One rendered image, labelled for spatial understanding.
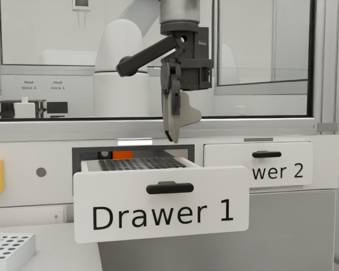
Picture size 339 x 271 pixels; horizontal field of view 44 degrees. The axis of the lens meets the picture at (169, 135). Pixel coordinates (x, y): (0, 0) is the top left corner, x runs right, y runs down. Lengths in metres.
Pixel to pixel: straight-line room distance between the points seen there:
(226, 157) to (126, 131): 0.25
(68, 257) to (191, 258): 0.40
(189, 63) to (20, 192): 0.49
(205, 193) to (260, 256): 0.49
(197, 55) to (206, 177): 0.23
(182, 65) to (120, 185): 0.24
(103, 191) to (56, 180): 0.34
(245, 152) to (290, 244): 0.29
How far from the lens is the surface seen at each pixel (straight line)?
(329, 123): 1.18
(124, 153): 1.36
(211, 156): 1.03
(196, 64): 0.76
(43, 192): 1.01
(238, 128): 1.07
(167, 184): 0.65
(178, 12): 0.76
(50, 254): 0.83
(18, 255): 0.76
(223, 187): 0.71
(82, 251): 0.82
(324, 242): 1.25
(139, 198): 0.68
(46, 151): 0.99
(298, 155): 1.13
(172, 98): 0.73
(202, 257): 1.11
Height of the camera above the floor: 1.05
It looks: 5 degrees down
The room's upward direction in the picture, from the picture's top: straight up
